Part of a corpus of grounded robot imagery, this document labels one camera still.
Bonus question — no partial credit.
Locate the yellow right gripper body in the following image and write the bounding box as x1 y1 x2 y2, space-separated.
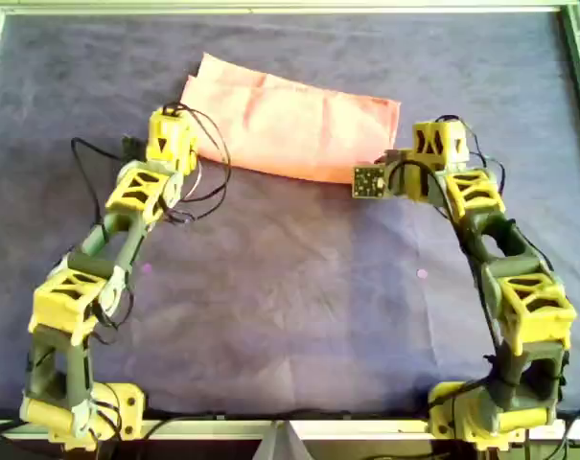
400 161 439 201

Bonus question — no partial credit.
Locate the yellow left gripper body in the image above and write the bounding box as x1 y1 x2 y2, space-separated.
148 107 195 135

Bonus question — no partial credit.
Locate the pink terry cloth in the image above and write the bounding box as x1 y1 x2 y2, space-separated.
180 51 402 186

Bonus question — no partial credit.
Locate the nonwoven fabric table cover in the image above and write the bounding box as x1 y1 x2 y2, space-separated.
0 11 580 423

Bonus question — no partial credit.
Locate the rectangular nonwoven overlay sheet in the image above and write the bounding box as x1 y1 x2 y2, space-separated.
139 136 439 416

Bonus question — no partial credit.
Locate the right wrist camera black cable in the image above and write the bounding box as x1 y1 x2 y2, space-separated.
387 159 511 384

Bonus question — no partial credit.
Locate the wrist camera black cable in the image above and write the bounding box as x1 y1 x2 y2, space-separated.
70 137 128 241
387 159 511 384

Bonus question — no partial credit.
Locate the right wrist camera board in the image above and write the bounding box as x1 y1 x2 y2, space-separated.
351 149 415 199

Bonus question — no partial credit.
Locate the left arm white wire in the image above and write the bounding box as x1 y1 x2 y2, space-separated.
176 157 205 205

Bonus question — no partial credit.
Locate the left arm black servo cable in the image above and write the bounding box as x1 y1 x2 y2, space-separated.
162 101 233 226

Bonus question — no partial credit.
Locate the arm black servo cable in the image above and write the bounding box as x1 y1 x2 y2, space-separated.
435 113 507 197
162 101 233 226

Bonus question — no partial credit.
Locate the right arm black servo cable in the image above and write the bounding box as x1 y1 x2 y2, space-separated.
435 113 507 197

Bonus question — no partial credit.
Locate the left wrist camera black cable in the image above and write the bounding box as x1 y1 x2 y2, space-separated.
70 137 128 241

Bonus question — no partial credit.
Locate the grey camera stand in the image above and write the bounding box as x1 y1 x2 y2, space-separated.
254 421 315 460

